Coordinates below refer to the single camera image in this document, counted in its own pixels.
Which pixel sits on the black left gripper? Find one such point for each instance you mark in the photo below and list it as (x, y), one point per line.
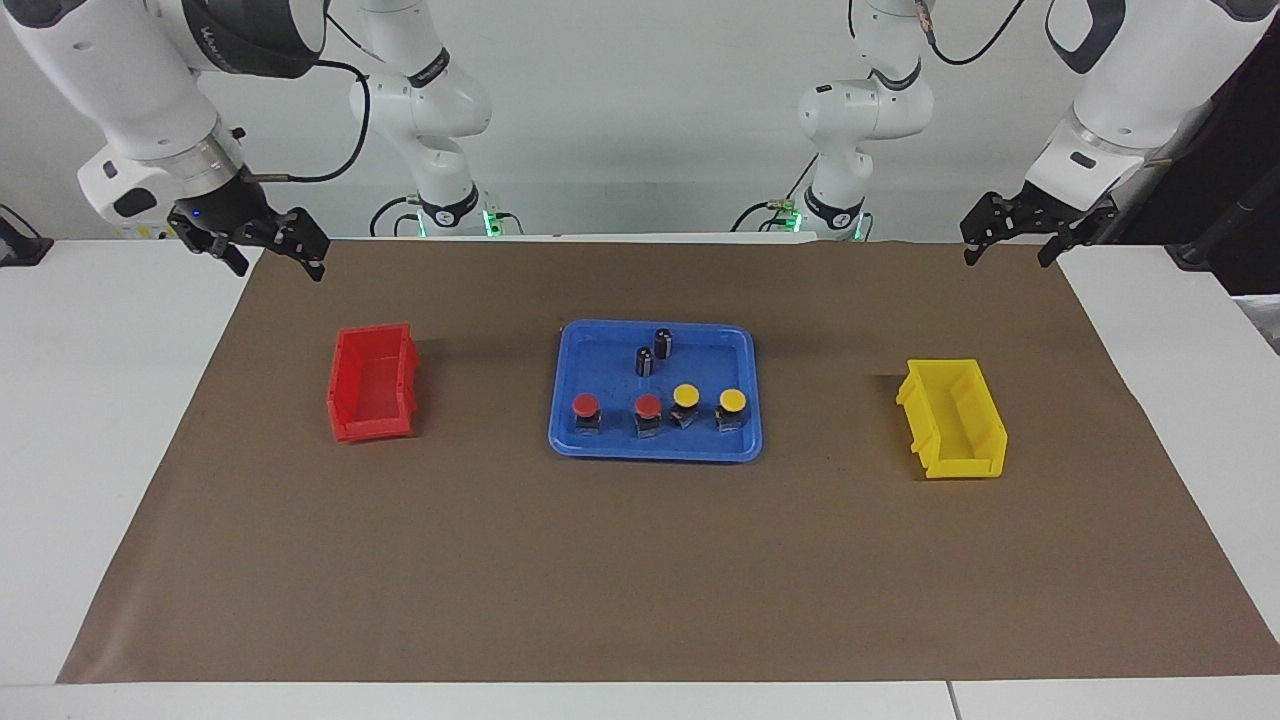
(1040, 212)

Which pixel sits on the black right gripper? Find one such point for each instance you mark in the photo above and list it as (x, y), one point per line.
(225, 212)

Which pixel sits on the yellow push button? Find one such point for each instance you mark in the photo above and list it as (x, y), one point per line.
(731, 409)
(685, 404)

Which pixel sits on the red push button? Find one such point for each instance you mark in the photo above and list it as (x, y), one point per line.
(648, 414)
(586, 412)

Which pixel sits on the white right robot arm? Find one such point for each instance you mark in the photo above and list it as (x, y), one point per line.
(120, 80)

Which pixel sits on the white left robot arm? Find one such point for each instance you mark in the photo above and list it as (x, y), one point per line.
(1130, 100)

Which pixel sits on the red plastic bin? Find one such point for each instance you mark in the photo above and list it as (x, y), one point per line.
(372, 385)

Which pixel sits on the yellow plastic bin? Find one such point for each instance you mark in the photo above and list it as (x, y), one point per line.
(955, 420)

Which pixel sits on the black stand leg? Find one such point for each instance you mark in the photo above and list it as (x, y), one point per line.
(1225, 235)

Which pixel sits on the black cylinder component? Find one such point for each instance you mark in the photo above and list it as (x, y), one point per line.
(662, 343)
(645, 361)

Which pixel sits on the blue plastic tray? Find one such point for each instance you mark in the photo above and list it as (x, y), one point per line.
(620, 400)

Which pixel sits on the brown paper mat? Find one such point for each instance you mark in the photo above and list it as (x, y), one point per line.
(640, 560)

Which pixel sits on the white wall socket box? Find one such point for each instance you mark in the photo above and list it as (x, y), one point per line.
(150, 231)

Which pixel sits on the black clamp mount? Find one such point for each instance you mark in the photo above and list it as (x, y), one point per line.
(18, 245)

